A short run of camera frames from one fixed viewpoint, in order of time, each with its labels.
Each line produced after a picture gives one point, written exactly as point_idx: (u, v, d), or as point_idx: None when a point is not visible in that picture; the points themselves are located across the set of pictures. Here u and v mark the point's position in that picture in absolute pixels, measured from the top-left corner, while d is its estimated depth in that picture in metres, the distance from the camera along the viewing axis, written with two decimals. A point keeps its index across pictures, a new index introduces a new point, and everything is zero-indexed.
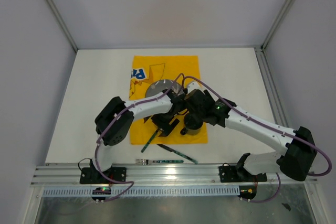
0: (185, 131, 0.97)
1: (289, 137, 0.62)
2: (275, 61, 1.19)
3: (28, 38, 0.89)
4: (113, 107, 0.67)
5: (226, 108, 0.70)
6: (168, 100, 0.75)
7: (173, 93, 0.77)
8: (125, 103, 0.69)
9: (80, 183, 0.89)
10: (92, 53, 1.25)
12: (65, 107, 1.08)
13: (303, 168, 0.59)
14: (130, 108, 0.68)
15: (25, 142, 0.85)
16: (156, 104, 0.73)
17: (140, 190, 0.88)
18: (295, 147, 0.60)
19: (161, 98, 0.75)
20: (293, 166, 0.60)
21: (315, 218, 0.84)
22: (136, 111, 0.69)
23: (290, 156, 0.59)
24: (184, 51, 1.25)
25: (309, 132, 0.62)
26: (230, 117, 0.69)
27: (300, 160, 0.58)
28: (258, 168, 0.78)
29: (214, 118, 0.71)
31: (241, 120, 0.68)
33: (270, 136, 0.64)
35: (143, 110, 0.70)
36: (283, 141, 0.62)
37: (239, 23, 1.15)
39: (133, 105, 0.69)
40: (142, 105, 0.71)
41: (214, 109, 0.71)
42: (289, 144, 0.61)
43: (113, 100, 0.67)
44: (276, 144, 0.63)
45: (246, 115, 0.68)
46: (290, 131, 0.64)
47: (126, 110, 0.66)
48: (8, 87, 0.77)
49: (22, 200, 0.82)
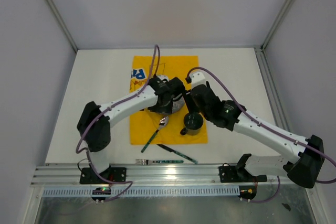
0: (185, 131, 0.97)
1: (301, 146, 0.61)
2: (275, 62, 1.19)
3: (28, 38, 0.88)
4: (89, 113, 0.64)
5: (235, 112, 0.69)
6: (150, 94, 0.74)
7: (158, 83, 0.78)
8: (100, 108, 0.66)
9: (80, 183, 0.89)
10: (92, 53, 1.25)
12: (66, 107, 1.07)
13: (314, 177, 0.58)
14: (106, 112, 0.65)
15: (25, 142, 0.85)
16: (137, 100, 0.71)
17: (140, 190, 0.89)
18: (308, 157, 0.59)
19: (143, 92, 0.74)
20: (303, 174, 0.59)
21: (315, 218, 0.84)
22: (113, 114, 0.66)
23: (302, 166, 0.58)
24: (184, 52, 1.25)
25: (321, 141, 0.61)
26: (240, 123, 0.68)
27: (312, 170, 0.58)
28: (258, 169, 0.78)
29: (223, 121, 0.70)
31: (252, 126, 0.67)
33: (282, 144, 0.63)
35: (121, 110, 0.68)
36: (295, 150, 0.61)
37: (239, 23, 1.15)
39: (109, 109, 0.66)
40: (120, 106, 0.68)
41: (222, 113, 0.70)
42: (302, 153, 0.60)
43: (88, 106, 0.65)
44: (287, 152, 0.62)
45: (258, 121, 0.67)
46: (303, 140, 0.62)
47: (102, 115, 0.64)
48: (8, 87, 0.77)
49: (21, 200, 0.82)
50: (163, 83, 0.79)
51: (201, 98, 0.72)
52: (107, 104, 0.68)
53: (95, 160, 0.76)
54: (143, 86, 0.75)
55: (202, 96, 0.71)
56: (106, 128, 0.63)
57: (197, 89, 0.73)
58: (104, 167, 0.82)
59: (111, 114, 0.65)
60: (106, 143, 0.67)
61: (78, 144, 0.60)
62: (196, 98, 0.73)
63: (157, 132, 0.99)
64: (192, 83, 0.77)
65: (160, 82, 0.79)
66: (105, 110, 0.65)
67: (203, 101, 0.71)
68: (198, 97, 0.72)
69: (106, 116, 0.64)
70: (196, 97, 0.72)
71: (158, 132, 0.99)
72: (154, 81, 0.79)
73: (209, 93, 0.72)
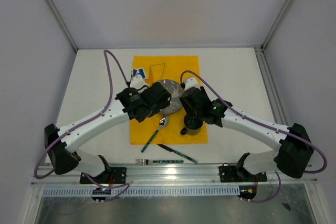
0: (185, 131, 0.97)
1: (282, 134, 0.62)
2: (275, 61, 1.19)
3: (28, 38, 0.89)
4: (48, 137, 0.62)
5: (222, 108, 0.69)
6: (117, 112, 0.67)
7: (129, 97, 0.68)
8: (59, 131, 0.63)
9: (80, 183, 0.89)
10: (92, 53, 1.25)
12: (66, 107, 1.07)
13: (298, 163, 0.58)
14: (63, 137, 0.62)
15: (25, 142, 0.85)
16: (100, 121, 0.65)
17: (140, 190, 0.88)
18: (290, 144, 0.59)
19: (109, 109, 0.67)
20: (287, 162, 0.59)
21: (315, 218, 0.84)
22: (71, 139, 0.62)
23: (283, 152, 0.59)
24: (184, 52, 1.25)
25: (303, 128, 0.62)
26: (226, 116, 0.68)
27: (294, 156, 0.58)
28: (255, 167, 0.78)
29: (211, 118, 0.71)
31: (237, 119, 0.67)
33: (264, 133, 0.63)
35: (81, 134, 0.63)
36: (277, 138, 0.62)
37: (239, 23, 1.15)
39: (67, 133, 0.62)
40: (80, 128, 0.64)
41: (210, 109, 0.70)
42: (283, 140, 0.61)
43: (47, 129, 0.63)
44: (270, 140, 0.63)
45: (241, 114, 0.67)
46: (285, 128, 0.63)
47: (58, 141, 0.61)
48: (8, 87, 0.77)
49: (21, 200, 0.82)
50: (136, 95, 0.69)
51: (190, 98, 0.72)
52: (67, 127, 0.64)
53: (86, 168, 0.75)
54: (109, 100, 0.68)
55: (191, 97, 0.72)
56: (62, 156, 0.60)
57: (189, 91, 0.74)
58: (96, 173, 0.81)
59: (68, 140, 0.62)
60: (73, 166, 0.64)
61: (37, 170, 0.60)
62: (186, 99, 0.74)
63: (158, 132, 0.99)
64: (187, 87, 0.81)
65: (132, 94, 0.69)
66: (62, 135, 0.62)
67: (193, 100, 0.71)
68: (188, 98, 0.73)
69: (62, 143, 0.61)
70: (186, 98, 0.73)
71: (158, 132, 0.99)
72: (125, 94, 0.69)
73: (198, 93, 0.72)
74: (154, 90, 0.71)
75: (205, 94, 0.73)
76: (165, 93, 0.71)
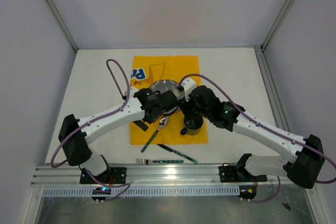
0: (185, 131, 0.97)
1: (298, 145, 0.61)
2: (275, 61, 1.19)
3: (28, 38, 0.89)
4: (66, 127, 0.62)
5: (233, 113, 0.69)
6: (136, 108, 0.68)
7: (148, 96, 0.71)
8: (79, 121, 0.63)
9: (80, 183, 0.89)
10: (92, 53, 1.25)
12: (65, 107, 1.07)
13: (312, 176, 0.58)
14: (83, 128, 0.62)
15: (26, 142, 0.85)
16: (119, 116, 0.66)
17: (140, 190, 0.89)
18: (306, 156, 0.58)
19: (128, 105, 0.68)
20: (301, 174, 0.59)
21: (315, 218, 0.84)
22: (90, 130, 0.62)
23: (300, 164, 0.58)
24: (184, 52, 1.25)
25: (319, 140, 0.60)
26: (239, 122, 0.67)
27: (310, 169, 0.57)
28: (258, 169, 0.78)
29: (222, 122, 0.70)
31: (250, 126, 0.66)
33: (280, 144, 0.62)
35: (101, 126, 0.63)
36: (293, 149, 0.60)
37: (239, 23, 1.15)
39: (87, 124, 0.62)
40: (100, 121, 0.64)
41: (222, 114, 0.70)
42: (299, 152, 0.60)
43: (66, 119, 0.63)
44: (285, 151, 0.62)
45: (255, 121, 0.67)
46: (301, 139, 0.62)
47: (78, 130, 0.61)
48: (8, 87, 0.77)
49: (21, 200, 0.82)
50: (152, 95, 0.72)
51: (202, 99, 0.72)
52: (87, 118, 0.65)
53: (92, 165, 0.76)
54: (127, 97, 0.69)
55: (203, 97, 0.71)
56: (81, 145, 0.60)
57: (198, 90, 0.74)
58: (98, 172, 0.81)
59: (88, 130, 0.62)
60: (86, 159, 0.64)
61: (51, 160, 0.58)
62: (197, 99, 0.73)
63: (157, 132, 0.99)
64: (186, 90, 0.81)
65: (149, 94, 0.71)
66: (82, 125, 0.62)
67: (203, 102, 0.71)
68: (199, 98, 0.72)
69: (83, 132, 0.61)
70: (197, 98, 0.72)
71: (158, 132, 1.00)
72: (143, 93, 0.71)
73: (210, 94, 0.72)
74: (167, 96, 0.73)
75: (215, 95, 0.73)
76: (176, 100, 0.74)
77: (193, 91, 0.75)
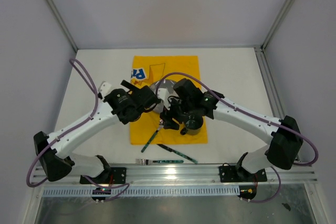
0: (185, 131, 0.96)
1: (274, 126, 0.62)
2: (275, 61, 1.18)
3: (28, 38, 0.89)
4: (37, 145, 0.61)
5: (213, 100, 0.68)
6: (106, 114, 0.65)
7: (118, 98, 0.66)
8: (49, 138, 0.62)
9: (80, 183, 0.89)
10: (92, 53, 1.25)
12: (66, 107, 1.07)
13: (290, 156, 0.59)
14: (53, 145, 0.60)
15: (25, 142, 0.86)
16: (90, 125, 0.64)
17: (140, 190, 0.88)
18: (281, 135, 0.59)
19: (97, 112, 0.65)
20: (279, 155, 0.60)
21: (315, 218, 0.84)
22: (61, 146, 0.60)
23: (275, 145, 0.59)
24: (184, 52, 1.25)
25: (294, 120, 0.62)
26: (218, 108, 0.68)
27: (286, 149, 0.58)
28: (252, 164, 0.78)
29: (203, 110, 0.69)
31: (229, 112, 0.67)
33: (256, 125, 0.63)
35: (71, 139, 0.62)
36: (268, 130, 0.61)
37: (239, 23, 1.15)
39: (56, 140, 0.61)
40: (70, 134, 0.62)
41: (202, 101, 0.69)
42: (274, 132, 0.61)
43: (35, 137, 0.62)
44: (261, 132, 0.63)
45: (233, 106, 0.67)
46: (276, 121, 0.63)
47: (47, 149, 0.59)
48: (8, 86, 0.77)
49: (22, 200, 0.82)
50: (124, 96, 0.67)
51: (182, 89, 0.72)
52: (56, 134, 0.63)
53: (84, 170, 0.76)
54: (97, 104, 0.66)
55: (182, 87, 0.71)
56: (53, 163, 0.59)
57: (179, 82, 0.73)
58: (96, 173, 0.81)
59: (58, 147, 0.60)
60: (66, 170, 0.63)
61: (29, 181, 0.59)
62: (177, 91, 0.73)
63: (158, 132, 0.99)
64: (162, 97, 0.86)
65: (120, 96, 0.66)
66: (51, 142, 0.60)
67: (184, 92, 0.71)
68: (180, 89, 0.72)
69: (53, 150, 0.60)
70: (177, 89, 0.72)
71: (158, 132, 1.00)
72: (113, 95, 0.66)
73: (190, 84, 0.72)
74: (143, 93, 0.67)
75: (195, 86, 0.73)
76: (154, 96, 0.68)
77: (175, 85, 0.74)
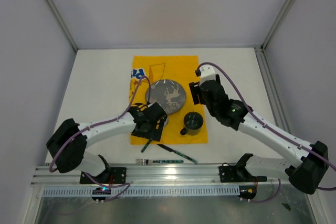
0: (185, 131, 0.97)
1: (304, 150, 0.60)
2: (275, 62, 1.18)
3: (28, 38, 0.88)
4: (65, 131, 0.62)
5: (241, 112, 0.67)
6: (130, 120, 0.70)
7: (138, 110, 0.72)
8: (79, 126, 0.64)
9: (80, 183, 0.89)
10: (91, 53, 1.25)
12: (66, 107, 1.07)
13: (314, 181, 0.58)
14: (84, 131, 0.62)
15: (25, 142, 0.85)
16: (116, 125, 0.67)
17: (140, 190, 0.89)
18: (311, 162, 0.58)
19: (123, 116, 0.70)
20: (305, 179, 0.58)
21: (315, 218, 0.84)
22: (90, 135, 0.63)
23: (304, 170, 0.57)
24: (186, 52, 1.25)
25: (326, 148, 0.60)
26: (245, 122, 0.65)
27: (313, 176, 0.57)
28: (260, 170, 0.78)
29: (228, 120, 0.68)
31: (256, 127, 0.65)
33: (285, 147, 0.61)
35: (100, 132, 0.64)
36: (298, 155, 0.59)
37: (239, 23, 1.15)
39: (87, 128, 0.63)
40: (99, 126, 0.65)
41: (229, 112, 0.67)
42: (304, 158, 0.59)
43: (65, 123, 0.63)
44: (290, 155, 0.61)
45: (263, 122, 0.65)
46: (307, 146, 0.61)
47: (78, 134, 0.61)
48: (8, 85, 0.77)
49: (21, 200, 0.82)
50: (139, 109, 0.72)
51: (212, 94, 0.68)
52: (86, 123, 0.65)
53: (87, 168, 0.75)
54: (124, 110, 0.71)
55: (212, 92, 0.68)
56: (77, 148, 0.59)
57: (209, 84, 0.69)
58: (97, 172, 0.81)
59: (88, 134, 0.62)
60: (77, 162, 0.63)
61: (50, 164, 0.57)
62: (206, 94, 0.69)
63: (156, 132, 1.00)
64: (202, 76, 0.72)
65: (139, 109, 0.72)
66: (83, 129, 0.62)
67: (212, 97, 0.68)
68: (209, 93, 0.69)
69: (83, 135, 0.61)
70: (206, 93, 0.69)
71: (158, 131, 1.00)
72: (134, 108, 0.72)
73: (220, 89, 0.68)
74: (153, 108, 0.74)
75: (225, 92, 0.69)
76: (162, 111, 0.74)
77: (202, 85, 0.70)
